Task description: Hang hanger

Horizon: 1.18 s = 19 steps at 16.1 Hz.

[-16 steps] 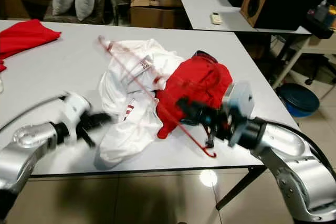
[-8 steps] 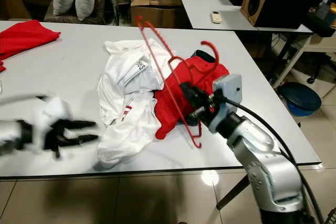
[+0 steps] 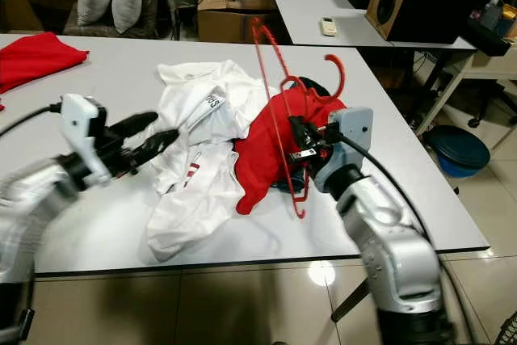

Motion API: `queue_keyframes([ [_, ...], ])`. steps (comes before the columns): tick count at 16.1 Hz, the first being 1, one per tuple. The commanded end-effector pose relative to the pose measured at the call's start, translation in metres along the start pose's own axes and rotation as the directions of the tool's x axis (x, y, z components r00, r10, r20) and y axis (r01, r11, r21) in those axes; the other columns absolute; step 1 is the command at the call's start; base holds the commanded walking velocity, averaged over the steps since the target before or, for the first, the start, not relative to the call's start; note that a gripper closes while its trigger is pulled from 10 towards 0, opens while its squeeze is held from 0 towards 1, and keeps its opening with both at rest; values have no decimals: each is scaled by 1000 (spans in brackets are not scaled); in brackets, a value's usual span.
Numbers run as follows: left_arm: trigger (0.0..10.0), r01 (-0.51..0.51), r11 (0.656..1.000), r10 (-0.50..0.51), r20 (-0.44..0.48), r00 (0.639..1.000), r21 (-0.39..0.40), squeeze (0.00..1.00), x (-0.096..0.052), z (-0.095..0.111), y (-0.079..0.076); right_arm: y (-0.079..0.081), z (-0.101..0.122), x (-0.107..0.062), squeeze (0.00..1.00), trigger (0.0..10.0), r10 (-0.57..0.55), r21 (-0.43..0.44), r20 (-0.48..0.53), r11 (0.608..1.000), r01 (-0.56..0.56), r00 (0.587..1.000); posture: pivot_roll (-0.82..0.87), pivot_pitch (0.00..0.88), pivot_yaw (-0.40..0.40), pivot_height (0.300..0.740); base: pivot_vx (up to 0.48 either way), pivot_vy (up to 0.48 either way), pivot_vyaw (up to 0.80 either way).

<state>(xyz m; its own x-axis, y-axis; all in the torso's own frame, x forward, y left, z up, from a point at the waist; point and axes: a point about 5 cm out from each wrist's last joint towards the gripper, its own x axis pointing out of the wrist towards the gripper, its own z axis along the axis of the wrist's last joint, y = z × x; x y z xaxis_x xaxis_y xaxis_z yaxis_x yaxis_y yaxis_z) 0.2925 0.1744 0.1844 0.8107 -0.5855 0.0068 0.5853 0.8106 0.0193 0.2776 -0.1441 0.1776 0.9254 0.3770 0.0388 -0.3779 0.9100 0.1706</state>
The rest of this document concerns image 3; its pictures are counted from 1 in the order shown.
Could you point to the blue bin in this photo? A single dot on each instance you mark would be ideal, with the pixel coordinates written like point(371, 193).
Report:
point(456, 149)

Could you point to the red crumpled garment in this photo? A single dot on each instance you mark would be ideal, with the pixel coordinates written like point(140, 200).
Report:
point(40, 58)

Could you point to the red plastic hanger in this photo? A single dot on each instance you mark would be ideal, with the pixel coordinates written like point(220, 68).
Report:
point(341, 78)

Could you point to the cardboard box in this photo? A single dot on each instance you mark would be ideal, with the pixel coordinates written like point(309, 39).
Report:
point(222, 26)

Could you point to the white remote control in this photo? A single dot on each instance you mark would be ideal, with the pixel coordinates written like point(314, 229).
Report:
point(329, 26)

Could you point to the red t-shirt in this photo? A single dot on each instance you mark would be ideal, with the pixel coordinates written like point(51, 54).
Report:
point(262, 151)

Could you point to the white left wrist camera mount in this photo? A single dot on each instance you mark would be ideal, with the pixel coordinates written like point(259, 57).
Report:
point(81, 127)

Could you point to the black slanted table leg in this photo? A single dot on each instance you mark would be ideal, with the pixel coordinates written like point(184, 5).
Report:
point(347, 303)

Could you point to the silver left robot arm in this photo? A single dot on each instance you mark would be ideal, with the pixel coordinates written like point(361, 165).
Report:
point(32, 216)

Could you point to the teal cloth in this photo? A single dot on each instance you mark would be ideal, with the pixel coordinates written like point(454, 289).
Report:
point(283, 185)

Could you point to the black storage tray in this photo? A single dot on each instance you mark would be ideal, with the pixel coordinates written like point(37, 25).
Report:
point(493, 34)

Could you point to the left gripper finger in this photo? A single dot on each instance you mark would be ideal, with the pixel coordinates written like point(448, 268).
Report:
point(141, 122)
point(160, 143)

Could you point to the white printed t-shirt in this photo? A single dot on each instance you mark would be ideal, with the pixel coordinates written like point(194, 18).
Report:
point(194, 208)

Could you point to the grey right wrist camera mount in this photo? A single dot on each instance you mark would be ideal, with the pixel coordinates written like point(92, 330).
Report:
point(354, 127)

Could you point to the white side desk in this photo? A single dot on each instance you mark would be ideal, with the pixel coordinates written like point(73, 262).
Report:
point(307, 6)

